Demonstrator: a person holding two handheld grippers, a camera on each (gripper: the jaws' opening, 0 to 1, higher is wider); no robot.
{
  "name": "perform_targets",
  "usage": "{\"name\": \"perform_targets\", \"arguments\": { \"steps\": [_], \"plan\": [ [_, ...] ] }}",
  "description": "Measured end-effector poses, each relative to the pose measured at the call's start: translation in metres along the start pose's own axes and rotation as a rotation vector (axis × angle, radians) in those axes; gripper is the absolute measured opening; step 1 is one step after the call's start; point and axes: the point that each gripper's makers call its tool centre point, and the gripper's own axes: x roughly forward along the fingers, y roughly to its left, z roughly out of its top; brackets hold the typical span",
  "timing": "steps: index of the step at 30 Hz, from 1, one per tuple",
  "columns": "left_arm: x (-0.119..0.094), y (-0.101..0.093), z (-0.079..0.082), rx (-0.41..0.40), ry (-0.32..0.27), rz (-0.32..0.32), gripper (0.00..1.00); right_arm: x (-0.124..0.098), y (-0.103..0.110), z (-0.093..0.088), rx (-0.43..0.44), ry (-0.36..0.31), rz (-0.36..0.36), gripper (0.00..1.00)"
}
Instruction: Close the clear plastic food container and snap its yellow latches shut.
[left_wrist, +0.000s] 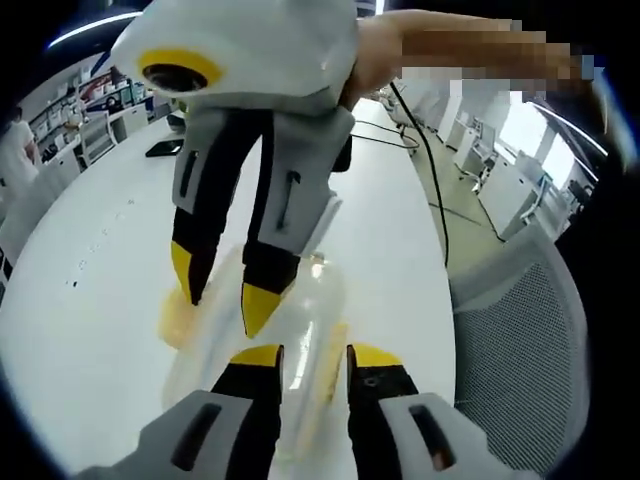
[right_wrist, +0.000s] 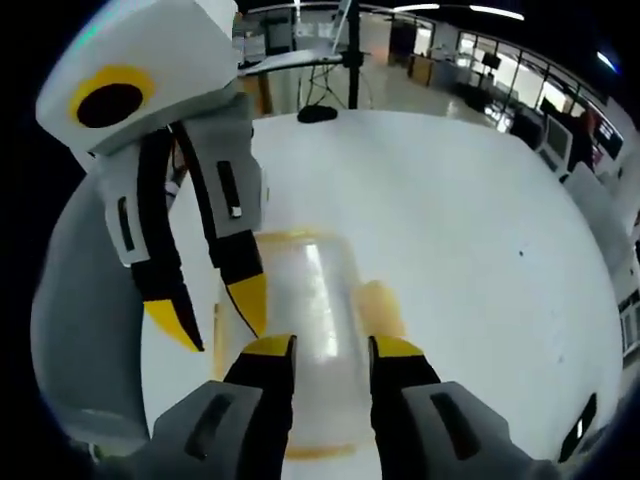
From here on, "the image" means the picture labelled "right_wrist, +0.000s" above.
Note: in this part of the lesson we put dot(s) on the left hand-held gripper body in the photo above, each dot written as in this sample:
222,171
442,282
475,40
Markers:
165,45

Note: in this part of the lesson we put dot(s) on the grey mesh office chair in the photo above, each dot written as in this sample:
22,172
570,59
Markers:
80,325

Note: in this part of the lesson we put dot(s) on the white office chair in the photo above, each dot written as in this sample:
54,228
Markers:
557,142

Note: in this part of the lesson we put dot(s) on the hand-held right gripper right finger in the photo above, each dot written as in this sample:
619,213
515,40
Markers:
400,400

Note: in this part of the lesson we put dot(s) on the white side desk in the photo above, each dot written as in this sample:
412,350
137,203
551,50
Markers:
285,61

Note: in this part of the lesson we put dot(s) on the clear container with yellow buckle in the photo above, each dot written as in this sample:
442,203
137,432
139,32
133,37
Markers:
320,300

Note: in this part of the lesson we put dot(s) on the yellow cabinet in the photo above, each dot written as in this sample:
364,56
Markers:
421,70

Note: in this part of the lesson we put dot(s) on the short ceiling light strip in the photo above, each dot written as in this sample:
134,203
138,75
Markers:
410,7

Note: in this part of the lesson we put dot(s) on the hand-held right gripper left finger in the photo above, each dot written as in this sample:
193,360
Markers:
260,390

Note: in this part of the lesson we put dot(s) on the long ceiling light strip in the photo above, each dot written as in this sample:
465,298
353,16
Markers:
497,12

